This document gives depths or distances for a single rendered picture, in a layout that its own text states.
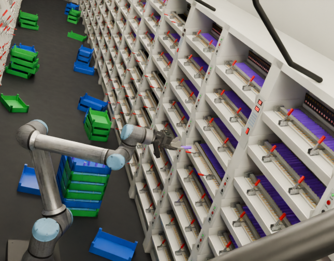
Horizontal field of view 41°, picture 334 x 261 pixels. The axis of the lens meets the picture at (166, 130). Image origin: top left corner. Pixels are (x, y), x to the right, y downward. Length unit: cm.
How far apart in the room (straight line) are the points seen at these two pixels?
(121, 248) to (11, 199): 92
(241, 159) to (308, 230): 203
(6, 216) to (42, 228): 75
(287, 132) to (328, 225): 176
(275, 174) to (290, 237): 179
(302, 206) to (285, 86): 62
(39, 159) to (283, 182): 144
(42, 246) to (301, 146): 159
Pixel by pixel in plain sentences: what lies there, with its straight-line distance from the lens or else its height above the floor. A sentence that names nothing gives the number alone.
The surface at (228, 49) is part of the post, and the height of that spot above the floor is 162.
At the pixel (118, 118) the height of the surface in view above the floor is 20.
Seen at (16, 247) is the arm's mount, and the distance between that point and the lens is 301.
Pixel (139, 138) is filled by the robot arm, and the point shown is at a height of 108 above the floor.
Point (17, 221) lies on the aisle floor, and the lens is 342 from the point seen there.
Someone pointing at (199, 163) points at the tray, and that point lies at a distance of 279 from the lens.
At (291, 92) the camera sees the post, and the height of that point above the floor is 163.
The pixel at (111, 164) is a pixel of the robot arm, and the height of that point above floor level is 95.
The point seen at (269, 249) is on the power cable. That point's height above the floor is 194.
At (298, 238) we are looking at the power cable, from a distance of 29.
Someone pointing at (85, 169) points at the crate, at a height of 42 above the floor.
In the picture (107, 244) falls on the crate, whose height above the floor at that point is 0.
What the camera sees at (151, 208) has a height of 19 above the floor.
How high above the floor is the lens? 208
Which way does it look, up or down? 22 degrees down
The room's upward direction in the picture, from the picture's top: 20 degrees clockwise
